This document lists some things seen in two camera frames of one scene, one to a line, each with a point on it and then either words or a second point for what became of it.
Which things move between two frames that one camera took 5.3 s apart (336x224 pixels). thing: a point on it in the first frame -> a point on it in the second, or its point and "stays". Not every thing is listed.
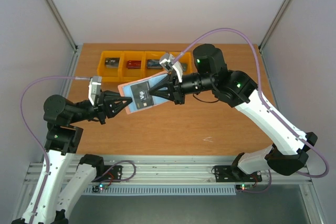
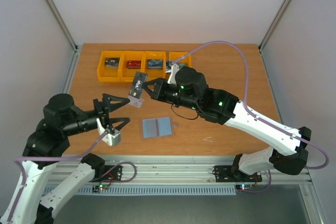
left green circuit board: (100, 188) stays
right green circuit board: (244, 187) stays
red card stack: (134, 64) stays
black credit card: (140, 93) -> (137, 85)
